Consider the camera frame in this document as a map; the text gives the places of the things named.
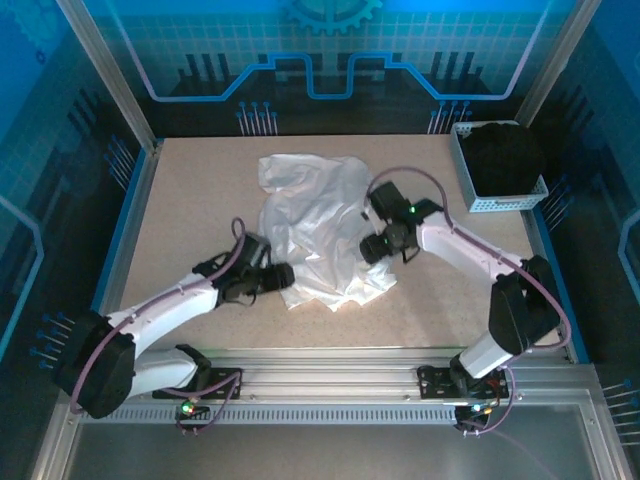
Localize white t-shirt with black print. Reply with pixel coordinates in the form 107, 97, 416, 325
257, 152, 400, 315

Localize grey perforated basket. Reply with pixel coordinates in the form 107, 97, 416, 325
449, 121, 550, 215

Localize black cloth bundle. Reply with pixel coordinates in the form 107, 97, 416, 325
462, 121, 547, 197

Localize small LED circuit board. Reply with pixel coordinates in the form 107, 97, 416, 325
174, 399, 211, 421
454, 402, 496, 422

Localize grey metal framed panel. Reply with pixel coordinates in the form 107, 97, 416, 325
29, 399, 634, 480

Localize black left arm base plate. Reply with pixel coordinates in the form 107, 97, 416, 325
151, 367, 245, 401

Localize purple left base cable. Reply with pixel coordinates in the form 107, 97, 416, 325
173, 372, 245, 437

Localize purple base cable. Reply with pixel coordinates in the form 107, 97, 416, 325
173, 372, 245, 437
457, 367, 521, 439

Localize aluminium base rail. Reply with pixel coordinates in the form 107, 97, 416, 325
92, 345, 576, 404

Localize blue aluminium table side rail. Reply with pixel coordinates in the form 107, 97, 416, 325
82, 142, 164, 364
529, 205, 594, 364

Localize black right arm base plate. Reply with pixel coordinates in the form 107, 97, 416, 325
416, 364, 517, 401

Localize grey slotted cable duct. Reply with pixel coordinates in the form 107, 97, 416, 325
79, 403, 501, 427

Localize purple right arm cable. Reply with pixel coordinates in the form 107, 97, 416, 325
367, 166, 575, 352

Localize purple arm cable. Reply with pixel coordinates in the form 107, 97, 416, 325
68, 217, 249, 416
367, 166, 575, 352

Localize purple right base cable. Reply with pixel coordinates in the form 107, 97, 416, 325
457, 367, 521, 439

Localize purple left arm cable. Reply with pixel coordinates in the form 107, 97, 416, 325
68, 217, 249, 416

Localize aluminium frame post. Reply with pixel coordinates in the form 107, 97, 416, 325
513, 0, 604, 136
54, 0, 164, 151

